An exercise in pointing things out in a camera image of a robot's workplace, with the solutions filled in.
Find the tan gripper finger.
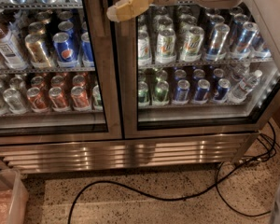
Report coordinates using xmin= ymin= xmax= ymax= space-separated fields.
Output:
xmin=106 ymin=0 xmax=154 ymax=22

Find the glass fridge door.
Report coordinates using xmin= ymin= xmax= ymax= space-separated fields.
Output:
xmin=109 ymin=0 xmax=280 ymax=140
xmin=0 ymin=0 xmax=121 ymax=147

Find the steel fridge base grille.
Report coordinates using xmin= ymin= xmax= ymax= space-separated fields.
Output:
xmin=0 ymin=132 xmax=259 ymax=174

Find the front diet dew can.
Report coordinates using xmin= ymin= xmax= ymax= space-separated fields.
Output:
xmin=156 ymin=28 xmax=176 ymax=63

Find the diet dew can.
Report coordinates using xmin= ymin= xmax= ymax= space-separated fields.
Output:
xmin=180 ymin=26 xmax=204 ymax=62
xmin=156 ymin=28 xmax=176 ymax=63

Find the silver blue can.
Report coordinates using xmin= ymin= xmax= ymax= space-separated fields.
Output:
xmin=205 ymin=23 xmax=230 ymax=61

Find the green soda can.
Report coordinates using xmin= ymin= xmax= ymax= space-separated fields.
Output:
xmin=153 ymin=80 xmax=169 ymax=105

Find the blue soda can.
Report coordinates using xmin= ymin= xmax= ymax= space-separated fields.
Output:
xmin=173 ymin=79 xmax=190 ymax=104

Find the blue pepsi can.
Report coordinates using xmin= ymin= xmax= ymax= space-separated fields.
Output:
xmin=53 ymin=32 xmax=78 ymax=68

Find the gold soda can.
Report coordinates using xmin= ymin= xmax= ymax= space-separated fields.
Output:
xmin=25 ymin=34 xmax=55 ymax=68

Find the red soda can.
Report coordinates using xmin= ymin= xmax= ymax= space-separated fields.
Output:
xmin=71 ymin=86 xmax=91 ymax=111

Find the clear water bottle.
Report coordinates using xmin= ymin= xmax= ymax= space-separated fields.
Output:
xmin=229 ymin=70 xmax=262 ymax=104

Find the brown tea bottle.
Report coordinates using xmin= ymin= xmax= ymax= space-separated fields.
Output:
xmin=0 ymin=22 xmax=28 ymax=70

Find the clear plastic bin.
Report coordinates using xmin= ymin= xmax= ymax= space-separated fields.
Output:
xmin=0 ymin=170 xmax=29 ymax=224

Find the black floor cable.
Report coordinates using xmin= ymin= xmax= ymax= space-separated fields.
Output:
xmin=66 ymin=120 xmax=280 ymax=224

